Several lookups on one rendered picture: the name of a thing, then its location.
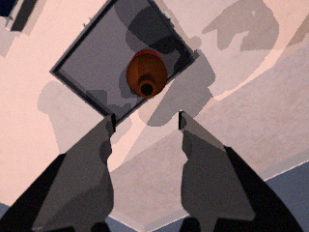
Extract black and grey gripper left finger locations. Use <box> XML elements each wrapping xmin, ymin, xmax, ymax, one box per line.
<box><xmin>0</xmin><ymin>113</ymin><xmax>116</xmax><ymax>232</ymax></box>

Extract grey metal rail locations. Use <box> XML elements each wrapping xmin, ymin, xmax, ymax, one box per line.
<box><xmin>5</xmin><ymin>0</ymin><xmax>176</xmax><ymax>32</ymax></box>

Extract brown bottle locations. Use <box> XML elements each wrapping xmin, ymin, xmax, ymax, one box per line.
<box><xmin>126</xmin><ymin>49</ymin><xmax>168</xmax><ymax>99</ymax></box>

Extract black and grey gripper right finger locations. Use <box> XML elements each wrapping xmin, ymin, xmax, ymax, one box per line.
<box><xmin>179</xmin><ymin>110</ymin><xmax>304</xmax><ymax>232</ymax></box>

